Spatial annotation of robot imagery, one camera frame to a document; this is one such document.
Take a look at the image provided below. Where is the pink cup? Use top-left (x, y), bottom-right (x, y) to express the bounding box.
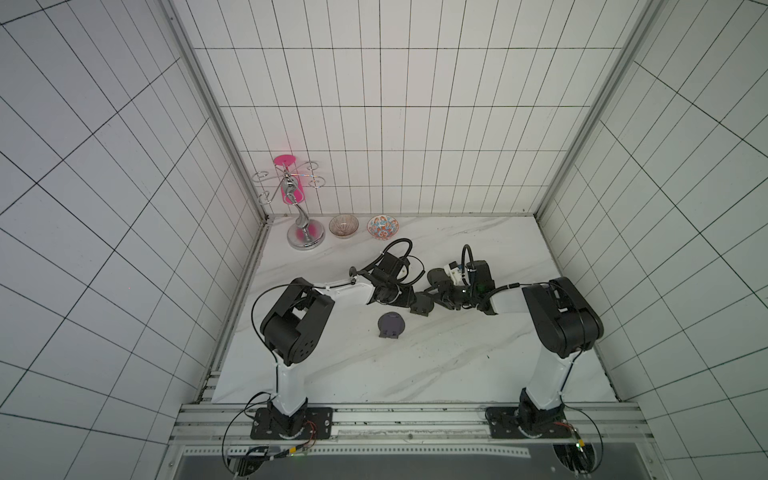
top-left (273, 154), bottom-right (305, 206)

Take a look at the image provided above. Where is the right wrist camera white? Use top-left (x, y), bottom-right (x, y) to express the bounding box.
top-left (444, 262), bottom-right (472, 286)

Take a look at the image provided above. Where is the colourful patterned bowl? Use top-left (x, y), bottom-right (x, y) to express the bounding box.
top-left (366, 214), bottom-right (400, 240)

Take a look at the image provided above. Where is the black phone stand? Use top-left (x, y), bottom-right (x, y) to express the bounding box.
top-left (409, 293), bottom-right (434, 317)

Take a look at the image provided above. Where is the aluminium mounting rail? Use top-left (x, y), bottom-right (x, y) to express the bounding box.
top-left (164, 402), bottom-right (660, 466)

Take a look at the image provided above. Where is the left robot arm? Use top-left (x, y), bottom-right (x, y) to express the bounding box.
top-left (254, 238), bottom-right (434, 439)

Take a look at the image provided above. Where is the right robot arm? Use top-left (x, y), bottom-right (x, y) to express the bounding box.
top-left (424, 245), bottom-right (604, 439)

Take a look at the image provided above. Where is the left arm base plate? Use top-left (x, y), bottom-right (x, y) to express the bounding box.
top-left (250, 406), bottom-right (334, 441)

